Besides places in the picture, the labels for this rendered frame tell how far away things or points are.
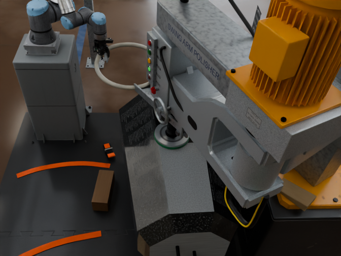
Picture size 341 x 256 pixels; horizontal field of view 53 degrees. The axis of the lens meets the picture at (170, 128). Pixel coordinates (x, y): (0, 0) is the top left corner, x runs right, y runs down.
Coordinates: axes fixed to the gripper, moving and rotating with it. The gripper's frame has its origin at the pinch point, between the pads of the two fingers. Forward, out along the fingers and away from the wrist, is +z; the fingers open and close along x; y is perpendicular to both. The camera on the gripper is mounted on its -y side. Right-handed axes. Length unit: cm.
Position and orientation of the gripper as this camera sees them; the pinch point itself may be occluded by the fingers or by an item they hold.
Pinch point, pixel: (104, 59)
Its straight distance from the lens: 264.8
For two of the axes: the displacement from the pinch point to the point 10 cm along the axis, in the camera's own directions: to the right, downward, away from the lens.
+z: -0.7, 6.6, 7.5
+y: -5.3, 6.1, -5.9
